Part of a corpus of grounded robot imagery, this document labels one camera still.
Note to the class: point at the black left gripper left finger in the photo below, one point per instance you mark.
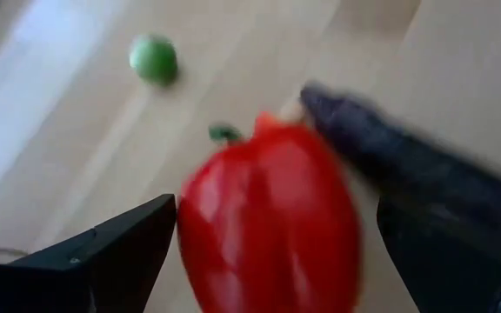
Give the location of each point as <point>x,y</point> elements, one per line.
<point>81,269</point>

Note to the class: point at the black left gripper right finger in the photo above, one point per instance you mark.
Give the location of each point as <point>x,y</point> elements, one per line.
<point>450,287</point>

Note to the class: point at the long purple eggplant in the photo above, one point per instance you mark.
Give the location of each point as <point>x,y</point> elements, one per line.
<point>385,143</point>

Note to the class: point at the red bell pepper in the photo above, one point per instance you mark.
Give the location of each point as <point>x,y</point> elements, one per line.
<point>268,217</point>

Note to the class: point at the small round green sprout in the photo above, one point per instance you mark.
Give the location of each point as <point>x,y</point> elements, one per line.
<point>152,58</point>

